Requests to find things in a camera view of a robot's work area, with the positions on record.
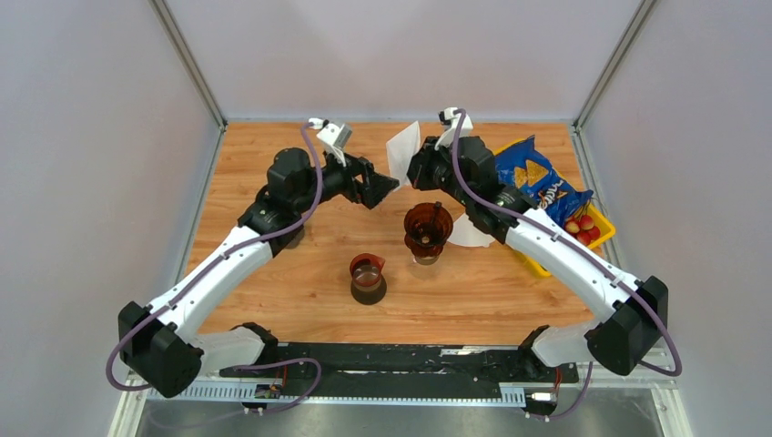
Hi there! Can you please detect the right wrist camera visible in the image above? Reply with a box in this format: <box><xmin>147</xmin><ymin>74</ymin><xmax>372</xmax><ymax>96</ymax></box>
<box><xmin>434</xmin><ymin>107</ymin><xmax>473</xmax><ymax>150</ymax></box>

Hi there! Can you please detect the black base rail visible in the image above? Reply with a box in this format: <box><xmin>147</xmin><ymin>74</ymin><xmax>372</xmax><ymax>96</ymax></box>
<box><xmin>250</xmin><ymin>342</ymin><xmax>579</xmax><ymax>399</ymax></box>

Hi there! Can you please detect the amber coffee dripper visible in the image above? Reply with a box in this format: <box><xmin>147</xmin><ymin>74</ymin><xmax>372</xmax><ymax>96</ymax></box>
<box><xmin>403</xmin><ymin>201</ymin><xmax>453</xmax><ymax>255</ymax></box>

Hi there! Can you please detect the brown glass carafe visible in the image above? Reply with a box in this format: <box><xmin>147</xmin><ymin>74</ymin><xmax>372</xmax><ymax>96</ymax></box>
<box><xmin>350</xmin><ymin>253</ymin><xmax>388</xmax><ymax>305</ymax></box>

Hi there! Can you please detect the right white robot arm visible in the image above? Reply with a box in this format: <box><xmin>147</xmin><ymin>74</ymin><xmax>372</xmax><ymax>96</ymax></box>
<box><xmin>391</xmin><ymin>137</ymin><xmax>683</xmax><ymax>381</ymax></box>

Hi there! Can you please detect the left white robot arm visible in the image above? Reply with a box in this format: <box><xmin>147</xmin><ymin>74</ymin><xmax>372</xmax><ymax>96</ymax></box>
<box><xmin>118</xmin><ymin>147</ymin><xmax>399</xmax><ymax>398</ymax></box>

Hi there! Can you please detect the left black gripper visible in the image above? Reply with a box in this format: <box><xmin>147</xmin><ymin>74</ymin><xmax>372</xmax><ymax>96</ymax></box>
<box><xmin>293</xmin><ymin>145</ymin><xmax>399</xmax><ymax>215</ymax></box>

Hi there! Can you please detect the blue chips bag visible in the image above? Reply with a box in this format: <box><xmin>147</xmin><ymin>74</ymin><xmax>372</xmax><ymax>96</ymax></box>
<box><xmin>494</xmin><ymin>136</ymin><xmax>594</xmax><ymax>226</ymax></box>

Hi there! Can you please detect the yellow plastic tray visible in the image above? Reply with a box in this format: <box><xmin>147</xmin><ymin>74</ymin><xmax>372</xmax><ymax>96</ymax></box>
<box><xmin>494</xmin><ymin>136</ymin><xmax>615</xmax><ymax>249</ymax></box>

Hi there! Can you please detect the grey smoky coffee dripper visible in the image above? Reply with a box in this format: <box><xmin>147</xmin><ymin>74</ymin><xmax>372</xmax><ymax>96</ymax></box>
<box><xmin>280</xmin><ymin>227</ymin><xmax>305</xmax><ymax>249</ymax></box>

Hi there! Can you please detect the red strawberries cluster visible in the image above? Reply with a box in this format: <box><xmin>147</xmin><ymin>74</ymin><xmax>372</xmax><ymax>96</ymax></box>
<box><xmin>564</xmin><ymin>213</ymin><xmax>604</xmax><ymax>247</ymax></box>

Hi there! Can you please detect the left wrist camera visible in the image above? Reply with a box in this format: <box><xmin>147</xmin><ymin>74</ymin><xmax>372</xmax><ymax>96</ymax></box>
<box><xmin>308</xmin><ymin>117</ymin><xmax>352</xmax><ymax>168</ymax></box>

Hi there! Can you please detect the clear glass server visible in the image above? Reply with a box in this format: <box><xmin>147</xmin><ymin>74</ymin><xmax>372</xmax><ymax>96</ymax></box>
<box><xmin>413</xmin><ymin>252</ymin><xmax>440</xmax><ymax>266</ymax></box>

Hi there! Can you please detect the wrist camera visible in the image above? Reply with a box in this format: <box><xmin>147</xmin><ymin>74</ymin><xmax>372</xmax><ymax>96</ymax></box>
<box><xmin>308</xmin><ymin>117</ymin><xmax>352</xmax><ymax>168</ymax></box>
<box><xmin>434</xmin><ymin>107</ymin><xmax>473</xmax><ymax>150</ymax></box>

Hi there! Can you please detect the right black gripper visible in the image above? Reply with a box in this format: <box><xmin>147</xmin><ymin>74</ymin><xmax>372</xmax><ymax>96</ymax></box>
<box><xmin>401</xmin><ymin>137</ymin><xmax>473</xmax><ymax>208</ymax></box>

